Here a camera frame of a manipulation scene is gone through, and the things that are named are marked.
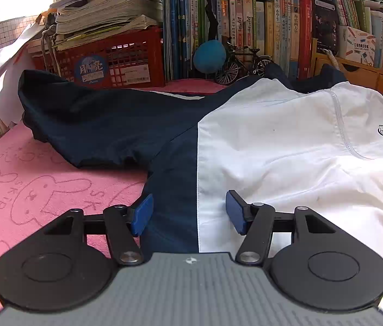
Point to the red plastic crate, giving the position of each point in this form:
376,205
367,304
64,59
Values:
127,54

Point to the navy and white jacket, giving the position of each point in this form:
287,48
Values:
280,142

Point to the loose white paper sheets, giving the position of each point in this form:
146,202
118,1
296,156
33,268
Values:
8,74

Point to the grid-lined board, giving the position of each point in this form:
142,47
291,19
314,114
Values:
11,32

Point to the stack of papers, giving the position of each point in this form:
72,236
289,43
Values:
110,10

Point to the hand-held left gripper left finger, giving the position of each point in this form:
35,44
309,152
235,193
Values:
143,215

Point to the white colourful-print box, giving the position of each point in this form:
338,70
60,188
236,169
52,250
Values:
356,46

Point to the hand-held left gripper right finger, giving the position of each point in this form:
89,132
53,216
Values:
235,214

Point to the black miniature bicycle model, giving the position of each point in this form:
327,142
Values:
232,69

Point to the row of books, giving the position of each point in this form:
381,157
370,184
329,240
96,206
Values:
273,23

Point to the blue plush ball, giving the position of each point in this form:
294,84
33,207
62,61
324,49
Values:
209,56

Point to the wooden drawer organizer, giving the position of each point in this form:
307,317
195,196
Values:
361,71

